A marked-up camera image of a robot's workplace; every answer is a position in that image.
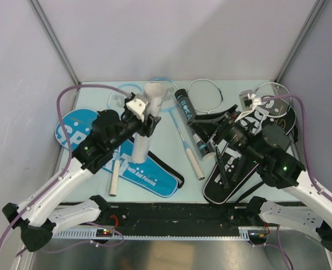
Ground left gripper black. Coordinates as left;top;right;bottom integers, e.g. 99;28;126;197
108;101;160;151

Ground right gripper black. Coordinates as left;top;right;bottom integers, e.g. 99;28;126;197
186;104;263;164

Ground blue racket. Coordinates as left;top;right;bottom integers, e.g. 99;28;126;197
108;83;142;197
150;78;205;181

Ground white shuttlecock tube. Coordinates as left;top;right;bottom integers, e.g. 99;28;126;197
131;81;166;164

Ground black shuttlecock tube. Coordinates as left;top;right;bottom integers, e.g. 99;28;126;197
174;88;215;161

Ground blue racket bag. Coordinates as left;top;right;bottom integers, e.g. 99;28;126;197
62;109;184;198

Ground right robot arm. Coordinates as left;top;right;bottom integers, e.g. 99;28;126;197
188;106;332;252

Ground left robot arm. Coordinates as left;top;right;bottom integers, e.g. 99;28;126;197
2;110;161;252

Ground white racket on black bag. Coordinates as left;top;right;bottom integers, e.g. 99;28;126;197
231;82;292;182

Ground black racket bag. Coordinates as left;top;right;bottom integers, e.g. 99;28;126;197
203;107;297;204

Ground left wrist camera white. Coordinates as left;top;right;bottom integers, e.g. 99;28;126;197
125;94;149;122

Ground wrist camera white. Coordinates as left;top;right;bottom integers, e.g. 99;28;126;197
125;94;149;122
235;89;262;122

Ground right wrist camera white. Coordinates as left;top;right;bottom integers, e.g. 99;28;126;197
235;89;262;122

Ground white racket with black handle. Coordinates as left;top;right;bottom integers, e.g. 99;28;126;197
187;79;231;192

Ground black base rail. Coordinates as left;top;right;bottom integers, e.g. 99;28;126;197
109;203;252;236

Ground white cable duct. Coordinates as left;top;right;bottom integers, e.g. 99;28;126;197
52;227;269;241

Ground right aluminium frame post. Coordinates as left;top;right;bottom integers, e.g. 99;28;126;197
274;0;329;83

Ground aluminium frame post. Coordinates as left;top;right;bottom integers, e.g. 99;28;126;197
274;0;329;83
28;0;80;85

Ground left aluminium frame post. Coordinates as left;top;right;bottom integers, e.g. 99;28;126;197
28;0;80;85

